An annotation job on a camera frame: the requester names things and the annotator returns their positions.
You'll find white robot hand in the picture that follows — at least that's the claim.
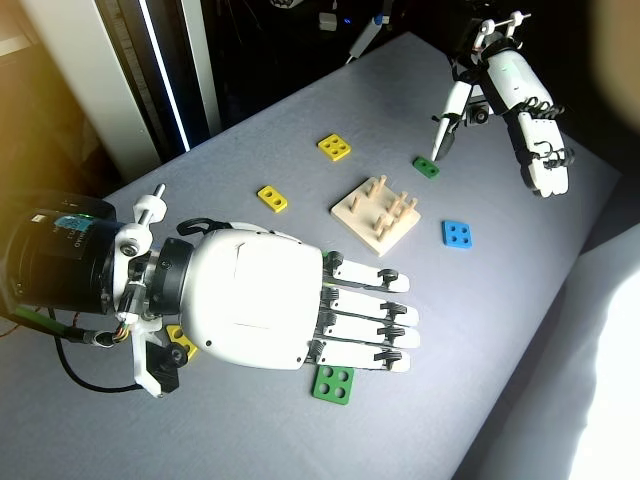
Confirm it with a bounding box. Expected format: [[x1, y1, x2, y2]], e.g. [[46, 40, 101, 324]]
[[174, 217, 422, 375], [430, 47, 575, 200]]

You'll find yellow two-hole block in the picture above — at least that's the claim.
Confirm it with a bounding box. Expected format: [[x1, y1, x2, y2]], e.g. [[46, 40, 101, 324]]
[[256, 185, 290, 215]]

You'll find green four-hole block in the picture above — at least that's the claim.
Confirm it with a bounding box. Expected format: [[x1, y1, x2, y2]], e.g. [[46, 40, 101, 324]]
[[311, 364, 356, 403]]

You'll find green two-hole block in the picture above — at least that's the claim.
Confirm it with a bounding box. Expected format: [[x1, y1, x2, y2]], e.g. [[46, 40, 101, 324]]
[[412, 156, 441, 180]]

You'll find wooden peg board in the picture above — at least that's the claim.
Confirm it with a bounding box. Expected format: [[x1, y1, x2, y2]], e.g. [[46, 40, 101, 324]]
[[328, 174, 423, 259]]

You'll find yellow four-hole block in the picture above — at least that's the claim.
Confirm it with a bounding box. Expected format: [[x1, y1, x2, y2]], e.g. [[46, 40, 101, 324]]
[[317, 133, 352, 163]]

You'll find grey table cloth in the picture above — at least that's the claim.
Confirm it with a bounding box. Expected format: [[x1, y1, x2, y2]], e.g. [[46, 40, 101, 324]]
[[0, 30, 624, 480]]

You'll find white pen-shaped tool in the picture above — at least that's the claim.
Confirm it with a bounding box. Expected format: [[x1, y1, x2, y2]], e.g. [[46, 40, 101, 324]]
[[344, 12, 391, 65]]

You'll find white light strip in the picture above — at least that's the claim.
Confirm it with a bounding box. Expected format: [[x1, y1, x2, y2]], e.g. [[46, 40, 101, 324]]
[[137, 0, 192, 153]]

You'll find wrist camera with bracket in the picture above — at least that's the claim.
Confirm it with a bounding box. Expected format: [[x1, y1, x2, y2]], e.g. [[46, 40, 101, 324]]
[[462, 102, 494, 126], [130, 327, 182, 400]]

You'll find white frame post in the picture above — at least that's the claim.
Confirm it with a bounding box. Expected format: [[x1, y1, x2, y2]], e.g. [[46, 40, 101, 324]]
[[19, 0, 164, 169]]

